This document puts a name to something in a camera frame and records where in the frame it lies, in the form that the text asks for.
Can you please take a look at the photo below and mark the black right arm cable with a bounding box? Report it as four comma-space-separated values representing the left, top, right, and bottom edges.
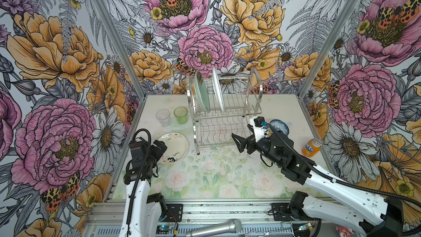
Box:
266, 123, 421, 237

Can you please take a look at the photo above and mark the green glass jar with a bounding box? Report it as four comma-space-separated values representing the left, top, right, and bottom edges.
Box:
174, 106, 189, 125

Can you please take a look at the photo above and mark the chrome wire dish rack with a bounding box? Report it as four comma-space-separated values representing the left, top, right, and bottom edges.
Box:
186, 69, 263, 155

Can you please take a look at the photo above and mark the silver microphone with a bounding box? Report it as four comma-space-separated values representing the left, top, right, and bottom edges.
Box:
186, 219, 243, 237

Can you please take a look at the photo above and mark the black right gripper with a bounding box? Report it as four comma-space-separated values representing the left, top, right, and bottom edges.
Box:
231, 126, 284, 167

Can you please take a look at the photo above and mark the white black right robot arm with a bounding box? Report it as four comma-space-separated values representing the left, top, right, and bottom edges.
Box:
231, 131, 403, 237

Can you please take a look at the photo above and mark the orange soda can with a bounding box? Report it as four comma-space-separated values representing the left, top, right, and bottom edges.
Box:
301, 138, 323, 158

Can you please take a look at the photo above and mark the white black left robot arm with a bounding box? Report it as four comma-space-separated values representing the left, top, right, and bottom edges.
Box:
119, 140, 167, 237

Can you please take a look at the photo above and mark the aluminium corner post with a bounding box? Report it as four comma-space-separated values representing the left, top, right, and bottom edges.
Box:
78, 0, 147, 99
297, 0, 376, 98

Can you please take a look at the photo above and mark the white watermelon pattern plate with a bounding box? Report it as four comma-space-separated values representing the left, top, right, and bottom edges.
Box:
212, 67, 225, 113

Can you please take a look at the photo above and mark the pale green plate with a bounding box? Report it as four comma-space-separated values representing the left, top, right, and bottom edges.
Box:
194, 71, 211, 113

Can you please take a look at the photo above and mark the blue white porcelain bowl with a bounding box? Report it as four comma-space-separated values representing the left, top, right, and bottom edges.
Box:
270, 119, 289, 136

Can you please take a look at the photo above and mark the cream white plate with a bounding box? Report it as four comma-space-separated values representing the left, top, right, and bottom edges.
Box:
158, 132, 189, 165

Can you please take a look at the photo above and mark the aluminium front rail frame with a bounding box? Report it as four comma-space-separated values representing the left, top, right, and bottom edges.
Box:
83, 199, 376, 237

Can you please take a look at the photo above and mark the pink toy figure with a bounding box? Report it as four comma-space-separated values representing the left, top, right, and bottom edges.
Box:
336, 226, 355, 237

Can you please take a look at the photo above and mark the clear glass cup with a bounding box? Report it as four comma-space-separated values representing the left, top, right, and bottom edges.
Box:
156, 109, 171, 127

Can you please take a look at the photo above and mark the aluminium corner post right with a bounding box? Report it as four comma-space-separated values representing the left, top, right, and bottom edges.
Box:
297, 0, 376, 98

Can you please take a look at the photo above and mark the aluminium corner post left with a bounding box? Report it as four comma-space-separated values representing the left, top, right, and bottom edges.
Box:
78, 0, 147, 99

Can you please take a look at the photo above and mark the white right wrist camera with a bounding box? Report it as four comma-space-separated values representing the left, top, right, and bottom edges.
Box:
250, 116, 269, 142

